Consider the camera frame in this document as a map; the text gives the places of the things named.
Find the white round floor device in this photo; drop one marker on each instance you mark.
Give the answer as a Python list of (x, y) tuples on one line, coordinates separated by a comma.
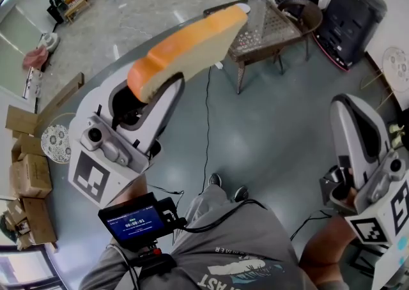
[(49, 41)]

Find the person's grey printed shirt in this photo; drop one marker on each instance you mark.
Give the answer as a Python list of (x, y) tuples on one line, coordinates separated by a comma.
[(243, 244)]

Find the person's right forearm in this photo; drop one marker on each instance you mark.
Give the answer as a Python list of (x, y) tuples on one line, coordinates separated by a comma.
[(326, 247)]

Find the wooden bench with yellow items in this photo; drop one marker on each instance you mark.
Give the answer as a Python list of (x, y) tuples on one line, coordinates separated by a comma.
[(78, 4)]

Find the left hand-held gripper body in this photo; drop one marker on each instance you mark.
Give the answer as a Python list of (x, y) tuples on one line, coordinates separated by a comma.
[(92, 180)]

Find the person's right black shoe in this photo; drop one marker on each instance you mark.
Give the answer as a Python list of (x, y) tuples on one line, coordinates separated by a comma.
[(241, 193)]

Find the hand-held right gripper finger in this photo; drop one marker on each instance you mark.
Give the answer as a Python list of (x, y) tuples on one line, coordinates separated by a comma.
[(380, 141), (346, 129)]

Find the black chest-mounted monitor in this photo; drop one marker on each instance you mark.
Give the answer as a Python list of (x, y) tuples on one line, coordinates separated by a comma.
[(134, 223)]

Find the black floor device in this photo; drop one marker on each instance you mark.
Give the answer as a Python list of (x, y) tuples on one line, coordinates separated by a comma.
[(56, 7)]

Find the glass-topped wicker table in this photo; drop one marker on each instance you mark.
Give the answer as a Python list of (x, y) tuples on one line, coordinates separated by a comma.
[(274, 30)]

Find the black chest mount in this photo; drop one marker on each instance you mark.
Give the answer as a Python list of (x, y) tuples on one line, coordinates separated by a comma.
[(153, 264)]

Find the person's right hand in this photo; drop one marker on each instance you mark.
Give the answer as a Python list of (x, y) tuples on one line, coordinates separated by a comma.
[(351, 193)]

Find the black machine with grey lid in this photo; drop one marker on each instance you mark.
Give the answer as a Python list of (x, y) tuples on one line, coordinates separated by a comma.
[(351, 20)]

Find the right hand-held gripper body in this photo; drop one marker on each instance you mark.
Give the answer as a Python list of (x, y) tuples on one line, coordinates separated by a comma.
[(370, 228)]

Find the orange-crusted bread slice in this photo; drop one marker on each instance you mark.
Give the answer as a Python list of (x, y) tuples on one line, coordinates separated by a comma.
[(191, 49)]

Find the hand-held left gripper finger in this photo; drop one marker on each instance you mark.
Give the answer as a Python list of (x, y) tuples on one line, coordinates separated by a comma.
[(96, 100), (166, 116)]

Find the pile of cardboard boxes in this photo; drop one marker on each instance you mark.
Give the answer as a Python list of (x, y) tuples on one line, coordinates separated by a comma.
[(30, 173)]

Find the white rack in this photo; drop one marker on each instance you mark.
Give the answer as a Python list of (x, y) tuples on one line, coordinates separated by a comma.
[(32, 82)]

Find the person's black shoe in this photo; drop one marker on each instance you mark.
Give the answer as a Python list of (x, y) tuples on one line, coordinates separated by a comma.
[(241, 193), (214, 180)]

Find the pink cloth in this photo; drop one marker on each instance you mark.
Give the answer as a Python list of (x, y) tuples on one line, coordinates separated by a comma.
[(35, 58)]

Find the brown wicker chair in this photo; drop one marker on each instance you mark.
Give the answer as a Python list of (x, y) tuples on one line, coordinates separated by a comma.
[(314, 17)]

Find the person's left forearm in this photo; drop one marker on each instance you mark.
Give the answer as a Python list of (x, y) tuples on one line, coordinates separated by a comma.
[(137, 189)]

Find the brown wooden board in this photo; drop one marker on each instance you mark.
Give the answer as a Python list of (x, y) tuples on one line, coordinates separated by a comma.
[(64, 92)]

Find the person's left black shoe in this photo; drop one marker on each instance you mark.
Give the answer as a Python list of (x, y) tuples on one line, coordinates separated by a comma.
[(214, 180)]

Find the white plate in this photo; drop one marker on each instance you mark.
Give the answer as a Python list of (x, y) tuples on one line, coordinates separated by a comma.
[(245, 7)]

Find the person's grey trousers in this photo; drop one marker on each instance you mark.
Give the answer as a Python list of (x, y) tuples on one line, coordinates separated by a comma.
[(207, 196)]

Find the patterned round side table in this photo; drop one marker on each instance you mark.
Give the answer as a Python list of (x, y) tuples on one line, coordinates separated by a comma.
[(56, 143), (397, 68)]

